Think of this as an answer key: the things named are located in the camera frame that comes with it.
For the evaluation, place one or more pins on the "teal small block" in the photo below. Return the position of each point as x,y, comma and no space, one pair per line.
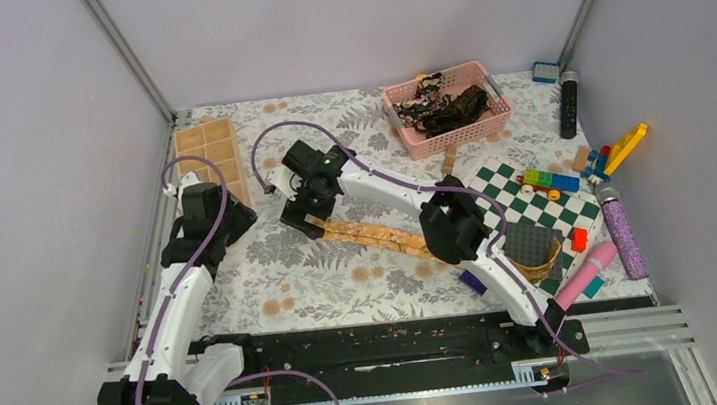
594,287

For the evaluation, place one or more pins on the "blue white lego brick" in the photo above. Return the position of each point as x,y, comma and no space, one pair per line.
545,72

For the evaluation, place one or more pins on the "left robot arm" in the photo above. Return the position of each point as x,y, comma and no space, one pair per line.
158,373

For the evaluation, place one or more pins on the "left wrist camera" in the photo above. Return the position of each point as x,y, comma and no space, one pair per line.
176,191

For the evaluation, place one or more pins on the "black floral tie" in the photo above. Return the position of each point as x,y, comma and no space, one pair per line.
432,112

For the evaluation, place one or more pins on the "colourful lego brick pile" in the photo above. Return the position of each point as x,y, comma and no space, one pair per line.
589,165

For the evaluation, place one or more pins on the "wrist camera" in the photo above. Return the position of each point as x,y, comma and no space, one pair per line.
282,180
176,191

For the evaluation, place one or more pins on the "dark grey lego plate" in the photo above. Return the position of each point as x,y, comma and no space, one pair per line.
535,251

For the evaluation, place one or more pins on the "purple glitter tube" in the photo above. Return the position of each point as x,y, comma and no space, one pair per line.
620,231

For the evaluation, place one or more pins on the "yellow patterned tie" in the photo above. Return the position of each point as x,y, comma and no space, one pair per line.
371,235

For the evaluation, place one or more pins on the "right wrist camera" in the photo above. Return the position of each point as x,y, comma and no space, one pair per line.
282,180

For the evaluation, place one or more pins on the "red lego brick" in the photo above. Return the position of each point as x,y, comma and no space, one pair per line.
579,239

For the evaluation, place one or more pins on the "floral table cloth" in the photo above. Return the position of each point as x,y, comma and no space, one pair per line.
276,279

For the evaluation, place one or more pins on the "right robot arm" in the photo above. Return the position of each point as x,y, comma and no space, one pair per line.
452,222

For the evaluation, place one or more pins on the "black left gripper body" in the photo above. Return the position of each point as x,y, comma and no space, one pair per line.
239,220

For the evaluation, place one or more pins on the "wooden compartment tray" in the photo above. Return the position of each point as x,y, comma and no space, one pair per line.
217,141

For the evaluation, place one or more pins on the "pink plastic basket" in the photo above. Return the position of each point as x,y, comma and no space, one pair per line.
456,79

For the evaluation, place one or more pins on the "pink marker pen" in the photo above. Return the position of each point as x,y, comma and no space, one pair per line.
599,257

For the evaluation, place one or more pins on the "curved wooden block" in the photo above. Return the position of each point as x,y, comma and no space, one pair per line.
449,159

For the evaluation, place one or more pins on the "green white chessboard mat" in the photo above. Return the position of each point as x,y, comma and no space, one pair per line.
497,178

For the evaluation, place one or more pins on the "yellow triangle toy block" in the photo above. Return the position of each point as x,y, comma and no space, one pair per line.
624,147

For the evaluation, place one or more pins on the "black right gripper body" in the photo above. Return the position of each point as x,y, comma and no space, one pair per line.
311,201

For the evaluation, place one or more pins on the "purple lego brick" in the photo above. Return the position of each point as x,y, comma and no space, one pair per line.
473,282

